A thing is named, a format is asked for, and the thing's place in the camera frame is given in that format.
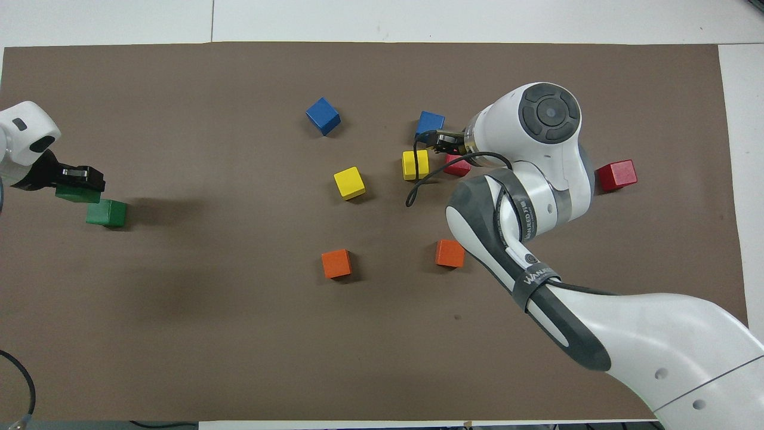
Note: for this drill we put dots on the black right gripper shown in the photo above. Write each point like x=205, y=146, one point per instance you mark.
x=461, y=143

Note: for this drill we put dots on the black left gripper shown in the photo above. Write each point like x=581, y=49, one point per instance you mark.
x=39, y=176

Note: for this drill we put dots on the green wooden block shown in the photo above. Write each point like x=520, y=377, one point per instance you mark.
x=107, y=214
x=74, y=196

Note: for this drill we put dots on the red wooden block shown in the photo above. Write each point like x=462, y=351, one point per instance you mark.
x=458, y=167
x=616, y=175

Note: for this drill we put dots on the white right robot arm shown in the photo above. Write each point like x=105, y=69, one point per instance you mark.
x=644, y=340

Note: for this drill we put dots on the blue wooden block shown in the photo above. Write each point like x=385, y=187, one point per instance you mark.
x=323, y=116
x=428, y=121

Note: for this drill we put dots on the yellow wooden block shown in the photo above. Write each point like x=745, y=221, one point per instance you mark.
x=409, y=166
x=349, y=182

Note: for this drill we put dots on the orange wooden block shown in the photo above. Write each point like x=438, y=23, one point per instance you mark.
x=449, y=253
x=336, y=263

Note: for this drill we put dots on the brown table mat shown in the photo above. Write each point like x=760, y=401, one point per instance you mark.
x=239, y=346

